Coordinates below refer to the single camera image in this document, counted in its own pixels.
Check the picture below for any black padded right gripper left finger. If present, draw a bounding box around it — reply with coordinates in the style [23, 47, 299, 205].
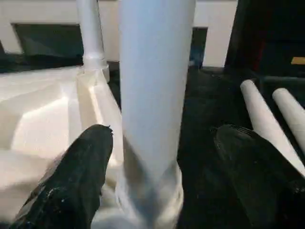
[14, 124, 114, 229]

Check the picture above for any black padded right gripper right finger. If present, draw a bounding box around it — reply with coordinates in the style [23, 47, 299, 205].
[213, 124, 305, 229]

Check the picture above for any white plastic table top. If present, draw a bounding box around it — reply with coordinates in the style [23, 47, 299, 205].
[0, 64, 185, 229]

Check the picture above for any white plastic table leg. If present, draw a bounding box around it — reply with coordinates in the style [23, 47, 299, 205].
[272, 87, 305, 156]
[240, 79, 305, 178]
[115, 0, 197, 215]
[76, 0, 110, 72]

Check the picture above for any black work mat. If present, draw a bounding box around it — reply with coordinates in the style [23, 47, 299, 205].
[0, 52, 305, 229]

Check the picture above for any white cabinet with glass doors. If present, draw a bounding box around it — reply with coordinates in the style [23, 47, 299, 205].
[0, 0, 239, 69]

